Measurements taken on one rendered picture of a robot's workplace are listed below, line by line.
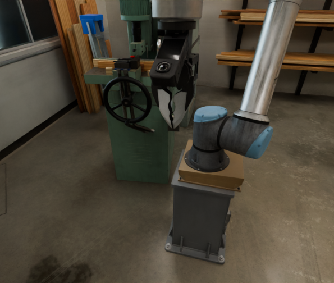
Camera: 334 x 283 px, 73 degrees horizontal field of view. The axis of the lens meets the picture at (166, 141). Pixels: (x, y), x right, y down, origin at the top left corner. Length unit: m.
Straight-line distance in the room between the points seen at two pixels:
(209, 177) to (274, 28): 0.66
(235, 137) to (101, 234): 1.11
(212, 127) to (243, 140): 0.14
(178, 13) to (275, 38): 0.61
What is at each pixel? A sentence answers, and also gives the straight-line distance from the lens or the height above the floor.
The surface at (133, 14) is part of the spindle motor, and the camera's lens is 1.49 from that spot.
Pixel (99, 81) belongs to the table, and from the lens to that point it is 1.56.
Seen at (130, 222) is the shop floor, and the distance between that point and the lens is 1.69.
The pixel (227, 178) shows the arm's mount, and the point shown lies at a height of 0.62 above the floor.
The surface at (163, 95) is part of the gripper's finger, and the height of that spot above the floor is 1.16.
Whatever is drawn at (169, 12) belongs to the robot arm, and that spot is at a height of 1.31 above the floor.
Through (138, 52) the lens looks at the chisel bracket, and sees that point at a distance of 1.55.
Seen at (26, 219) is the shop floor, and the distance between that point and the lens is 1.95.
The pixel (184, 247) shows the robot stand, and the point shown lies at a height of 0.02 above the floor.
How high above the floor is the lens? 1.34
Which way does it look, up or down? 34 degrees down
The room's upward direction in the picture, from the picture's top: straight up
